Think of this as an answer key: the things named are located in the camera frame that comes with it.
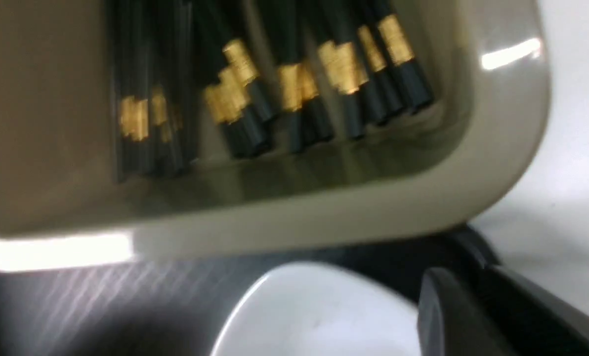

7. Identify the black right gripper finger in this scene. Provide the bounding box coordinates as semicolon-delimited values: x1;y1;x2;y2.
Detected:
417;265;589;356

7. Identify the black plastic serving tray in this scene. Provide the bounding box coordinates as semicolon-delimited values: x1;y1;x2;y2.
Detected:
0;225;502;356

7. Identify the brown plastic chopstick bin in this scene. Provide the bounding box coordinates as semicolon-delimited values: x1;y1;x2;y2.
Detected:
0;0;550;272

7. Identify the white square dish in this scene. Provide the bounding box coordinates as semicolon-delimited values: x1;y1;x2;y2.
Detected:
210;262;421;356

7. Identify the bundle of black chopsticks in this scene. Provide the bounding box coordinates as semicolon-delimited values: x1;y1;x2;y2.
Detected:
103;0;435;182

